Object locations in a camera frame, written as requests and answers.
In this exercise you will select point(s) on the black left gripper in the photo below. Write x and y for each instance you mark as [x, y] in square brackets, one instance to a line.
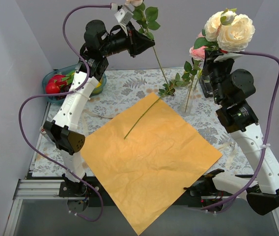
[132, 41]

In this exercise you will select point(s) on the white rose stem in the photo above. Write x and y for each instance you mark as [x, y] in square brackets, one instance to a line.
[226, 31]

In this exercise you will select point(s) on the cream printed ribbon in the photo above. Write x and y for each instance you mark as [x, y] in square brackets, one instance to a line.
[92, 121]

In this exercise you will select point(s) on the orange wrapping paper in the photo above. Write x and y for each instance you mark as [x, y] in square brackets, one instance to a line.
[147, 143]

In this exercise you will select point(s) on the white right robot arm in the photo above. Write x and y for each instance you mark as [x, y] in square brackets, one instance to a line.
[231, 88]

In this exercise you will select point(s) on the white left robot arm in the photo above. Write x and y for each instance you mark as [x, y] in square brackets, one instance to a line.
[62, 130]

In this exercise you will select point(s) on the clear glass vase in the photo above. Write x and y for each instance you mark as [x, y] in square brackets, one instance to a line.
[188, 103]

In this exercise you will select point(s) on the black green product box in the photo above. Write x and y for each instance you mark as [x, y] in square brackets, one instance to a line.
[206, 85]

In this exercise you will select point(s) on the red dragon fruit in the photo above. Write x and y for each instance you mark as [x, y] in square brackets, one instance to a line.
[62, 80]

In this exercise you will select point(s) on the red apple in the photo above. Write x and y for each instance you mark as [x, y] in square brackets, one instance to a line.
[52, 88]

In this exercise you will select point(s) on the teal plastic fruit bowl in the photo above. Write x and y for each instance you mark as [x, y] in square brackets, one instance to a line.
[64, 71]

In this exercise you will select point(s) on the silver drink can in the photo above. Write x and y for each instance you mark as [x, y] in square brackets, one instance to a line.
[42, 131]

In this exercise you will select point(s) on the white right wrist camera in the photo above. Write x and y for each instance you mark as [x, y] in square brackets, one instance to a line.
[228, 55]

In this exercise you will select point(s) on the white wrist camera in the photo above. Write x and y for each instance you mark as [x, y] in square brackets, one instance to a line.
[123, 14]
[228, 55]

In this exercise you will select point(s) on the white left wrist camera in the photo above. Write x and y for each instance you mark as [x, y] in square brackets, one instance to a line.
[123, 14]

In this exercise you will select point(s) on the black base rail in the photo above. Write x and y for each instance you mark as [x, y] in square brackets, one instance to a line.
[165, 195]

